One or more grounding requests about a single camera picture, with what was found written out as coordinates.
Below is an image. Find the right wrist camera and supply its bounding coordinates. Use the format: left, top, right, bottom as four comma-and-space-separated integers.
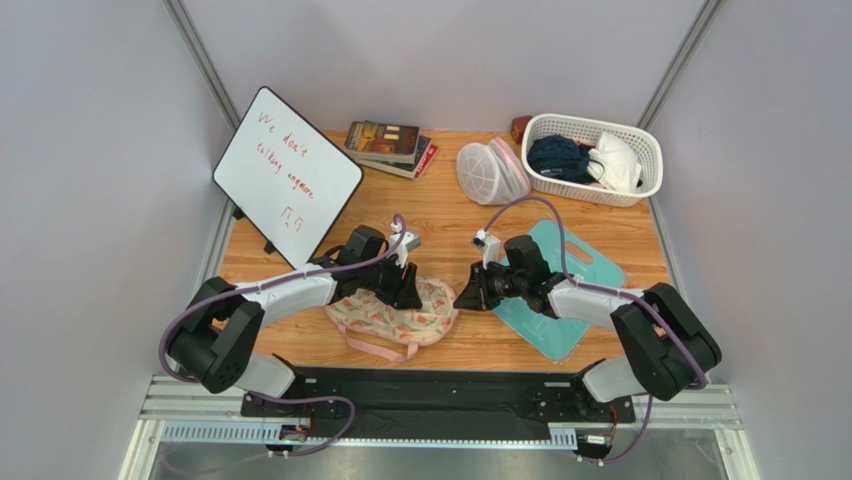
471, 229, 502, 269

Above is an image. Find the top dark book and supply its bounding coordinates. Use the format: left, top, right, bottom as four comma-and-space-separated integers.
343, 121, 420, 164

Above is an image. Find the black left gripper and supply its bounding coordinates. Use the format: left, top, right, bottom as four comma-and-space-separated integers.
358, 250, 421, 309

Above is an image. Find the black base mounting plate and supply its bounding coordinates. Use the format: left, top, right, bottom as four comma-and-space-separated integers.
241, 366, 637, 441

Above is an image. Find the aluminium frame rail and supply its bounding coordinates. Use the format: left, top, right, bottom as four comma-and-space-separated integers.
120, 376, 760, 479

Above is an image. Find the teal folding board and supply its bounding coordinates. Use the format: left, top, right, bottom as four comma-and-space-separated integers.
493, 220, 626, 362

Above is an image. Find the white bra in basket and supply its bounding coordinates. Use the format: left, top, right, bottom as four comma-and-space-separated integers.
587, 131, 642, 193

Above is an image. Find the floral mesh laundry bag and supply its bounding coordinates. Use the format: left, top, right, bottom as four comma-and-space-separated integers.
324, 278, 459, 363

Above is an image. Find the white plastic basket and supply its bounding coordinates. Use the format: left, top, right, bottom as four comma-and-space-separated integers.
521, 113, 664, 207

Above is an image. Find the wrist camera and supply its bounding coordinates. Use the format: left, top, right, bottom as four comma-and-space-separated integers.
471, 229, 502, 269
388, 221, 422, 269

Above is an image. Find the small brown wooden block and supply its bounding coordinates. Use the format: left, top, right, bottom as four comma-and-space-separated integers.
509, 115, 533, 145

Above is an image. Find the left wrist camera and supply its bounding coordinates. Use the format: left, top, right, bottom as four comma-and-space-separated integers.
388, 221, 422, 269

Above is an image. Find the white round mesh laundry bag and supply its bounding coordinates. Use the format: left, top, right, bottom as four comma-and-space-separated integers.
456, 138, 531, 205

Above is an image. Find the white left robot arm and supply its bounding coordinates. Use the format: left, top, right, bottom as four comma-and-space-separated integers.
159, 221, 422, 398

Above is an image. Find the white whiteboard with red writing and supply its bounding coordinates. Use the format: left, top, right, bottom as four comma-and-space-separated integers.
213, 86, 364, 269

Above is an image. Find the dark blue knit garment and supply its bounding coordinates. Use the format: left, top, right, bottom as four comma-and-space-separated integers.
526, 135, 595, 185

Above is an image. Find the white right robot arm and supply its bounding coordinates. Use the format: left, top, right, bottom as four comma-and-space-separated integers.
454, 230, 722, 404

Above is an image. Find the bottom red-spined book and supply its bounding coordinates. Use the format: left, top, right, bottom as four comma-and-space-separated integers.
362, 136, 441, 180

